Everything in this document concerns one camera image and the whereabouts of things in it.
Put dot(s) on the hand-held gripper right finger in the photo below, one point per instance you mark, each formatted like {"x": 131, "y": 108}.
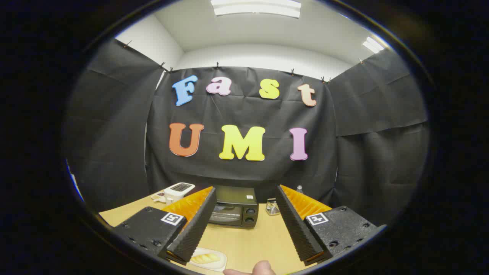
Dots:
{"x": 298, "y": 229}

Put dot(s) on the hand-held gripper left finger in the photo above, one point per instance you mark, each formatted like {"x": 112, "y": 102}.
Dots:
{"x": 195, "y": 229}

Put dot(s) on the pale yellow bread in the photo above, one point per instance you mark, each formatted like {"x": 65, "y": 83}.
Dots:
{"x": 206, "y": 258}

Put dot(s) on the black toaster oven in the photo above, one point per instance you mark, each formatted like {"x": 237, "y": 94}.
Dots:
{"x": 237, "y": 194}

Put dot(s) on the white pop-up toaster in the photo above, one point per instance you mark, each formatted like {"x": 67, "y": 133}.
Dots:
{"x": 177, "y": 191}

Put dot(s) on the small shiny metal object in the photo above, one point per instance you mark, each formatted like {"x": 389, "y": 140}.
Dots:
{"x": 272, "y": 208}

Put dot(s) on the white plate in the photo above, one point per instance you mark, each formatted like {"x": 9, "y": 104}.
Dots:
{"x": 222, "y": 262}

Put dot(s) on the small ceiling light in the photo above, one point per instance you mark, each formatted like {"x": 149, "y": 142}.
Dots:
{"x": 372, "y": 45}

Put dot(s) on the long ceiling light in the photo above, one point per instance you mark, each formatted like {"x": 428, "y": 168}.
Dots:
{"x": 256, "y": 7}

